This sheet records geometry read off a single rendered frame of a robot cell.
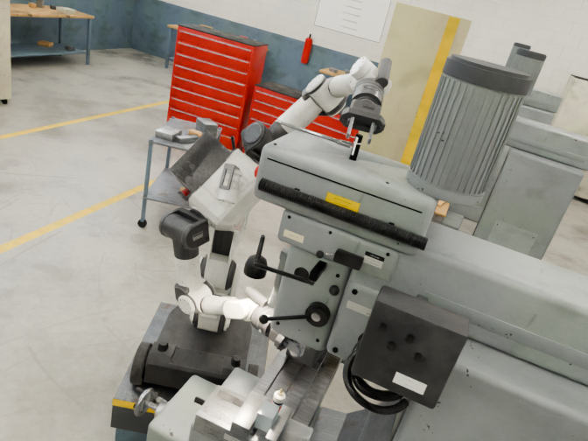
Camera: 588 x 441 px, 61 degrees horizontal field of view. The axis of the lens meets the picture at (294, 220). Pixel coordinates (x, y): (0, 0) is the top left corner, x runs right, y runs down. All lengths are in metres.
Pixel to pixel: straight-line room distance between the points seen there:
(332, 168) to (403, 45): 1.86
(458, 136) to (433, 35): 1.85
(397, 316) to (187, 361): 1.56
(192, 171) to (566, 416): 1.32
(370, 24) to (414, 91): 7.55
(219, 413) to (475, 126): 1.13
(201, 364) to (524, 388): 1.56
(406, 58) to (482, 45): 7.28
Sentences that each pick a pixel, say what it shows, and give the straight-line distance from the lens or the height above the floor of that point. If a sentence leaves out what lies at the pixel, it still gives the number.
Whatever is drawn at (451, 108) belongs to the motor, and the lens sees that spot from 1.24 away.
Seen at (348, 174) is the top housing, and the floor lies 1.88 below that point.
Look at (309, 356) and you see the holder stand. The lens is 2.03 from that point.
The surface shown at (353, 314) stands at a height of 1.51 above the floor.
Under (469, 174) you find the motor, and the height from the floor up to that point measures 1.97.
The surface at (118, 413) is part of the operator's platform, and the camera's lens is 2.65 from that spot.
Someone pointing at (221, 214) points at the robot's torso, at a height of 1.50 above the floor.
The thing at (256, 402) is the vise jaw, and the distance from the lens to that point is 1.71.
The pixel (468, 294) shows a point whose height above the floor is 1.69.
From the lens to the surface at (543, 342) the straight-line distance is 1.41.
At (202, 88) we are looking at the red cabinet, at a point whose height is 0.77.
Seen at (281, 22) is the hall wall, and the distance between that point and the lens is 11.14.
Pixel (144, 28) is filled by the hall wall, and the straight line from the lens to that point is 12.80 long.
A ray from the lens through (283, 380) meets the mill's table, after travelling 1.97.
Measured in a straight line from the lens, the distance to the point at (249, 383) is 2.04.
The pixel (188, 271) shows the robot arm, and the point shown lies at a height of 1.27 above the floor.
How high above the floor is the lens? 2.28
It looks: 25 degrees down
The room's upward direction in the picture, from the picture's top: 14 degrees clockwise
